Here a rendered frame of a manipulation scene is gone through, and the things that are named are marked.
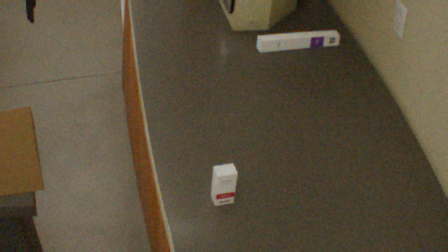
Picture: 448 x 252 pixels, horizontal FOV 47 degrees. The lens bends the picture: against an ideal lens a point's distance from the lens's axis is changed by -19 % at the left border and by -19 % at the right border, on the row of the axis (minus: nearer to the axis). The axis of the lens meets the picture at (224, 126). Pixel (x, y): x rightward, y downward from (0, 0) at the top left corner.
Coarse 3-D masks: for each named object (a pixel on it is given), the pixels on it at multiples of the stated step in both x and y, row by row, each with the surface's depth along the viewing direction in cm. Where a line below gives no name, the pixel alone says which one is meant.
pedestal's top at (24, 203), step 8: (24, 192) 122; (32, 192) 123; (0, 200) 119; (8, 200) 119; (16, 200) 120; (24, 200) 120; (32, 200) 121; (0, 208) 118; (8, 208) 118; (16, 208) 119; (24, 208) 120; (32, 208) 120; (0, 216) 120; (8, 216) 120; (16, 216) 121; (32, 216) 122
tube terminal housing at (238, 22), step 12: (240, 0) 173; (252, 0) 174; (264, 0) 175; (276, 0) 178; (288, 0) 187; (240, 12) 176; (252, 12) 177; (264, 12) 178; (276, 12) 182; (288, 12) 191; (240, 24) 179; (252, 24) 180; (264, 24) 181
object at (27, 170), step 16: (0, 112) 106; (16, 112) 108; (0, 128) 109; (16, 128) 110; (32, 128) 112; (0, 144) 111; (16, 144) 113; (32, 144) 115; (0, 160) 114; (16, 160) 116; (32, 160) 117; (0, 176) 116; (16, 176) 118; (32, 176) 120; (0, 192) 119; (16, 192) 121
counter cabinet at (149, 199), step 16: (128, 16) 246; (128, 32) 243; (128, 48) 246; (128, 64) 249; (128, 80) 251; (128, 96) 253; (128, 112) 262; (144, 144) 189; (144, 160) 195; (144, 176) 202; (144, 192) 210; (144, 208) 220; (160, 208) 160; (160, 224) 166; (160, 240) 173
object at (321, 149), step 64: (128, 0) 197; (192, 0) 194; (320, 0) 204; (192, 64) 165; (256, 64) 167; (320, 64) 171; (192, 128) 145; (256, 128) 147; (320, 128) 149; (384, 128) 151; (192, 192) 129; (256, 192) 131; (320, 192) 131; (384, 192) 132
